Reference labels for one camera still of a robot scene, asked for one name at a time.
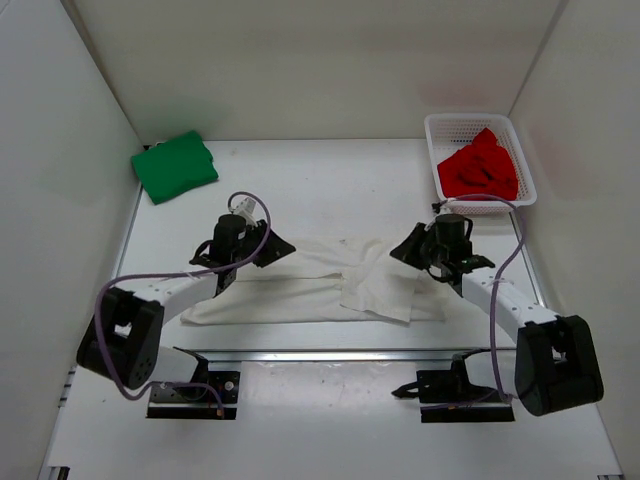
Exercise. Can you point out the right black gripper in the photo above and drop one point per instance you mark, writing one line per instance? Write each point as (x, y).
(407, 253)

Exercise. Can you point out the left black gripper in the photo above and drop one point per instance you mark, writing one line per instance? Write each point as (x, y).
(275, 248)

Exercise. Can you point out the white t shirt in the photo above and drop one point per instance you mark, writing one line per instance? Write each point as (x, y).
(326, 279)

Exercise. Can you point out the red t shirt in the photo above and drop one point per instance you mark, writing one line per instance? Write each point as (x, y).
(482, 167)

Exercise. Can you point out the green polo shirt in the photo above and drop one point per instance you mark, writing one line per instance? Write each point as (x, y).
(174, 167)

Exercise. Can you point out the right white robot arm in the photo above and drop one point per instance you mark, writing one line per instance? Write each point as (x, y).
(556, 366)

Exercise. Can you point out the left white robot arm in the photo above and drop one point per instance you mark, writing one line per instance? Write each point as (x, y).
(122, 341)

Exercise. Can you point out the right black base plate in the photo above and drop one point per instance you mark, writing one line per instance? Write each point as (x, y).
(446, 396)

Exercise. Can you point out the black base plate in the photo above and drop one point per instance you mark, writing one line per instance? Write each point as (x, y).
(197, 403)
(446, 396)

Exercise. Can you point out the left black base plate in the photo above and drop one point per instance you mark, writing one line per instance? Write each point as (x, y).
(197, 403)

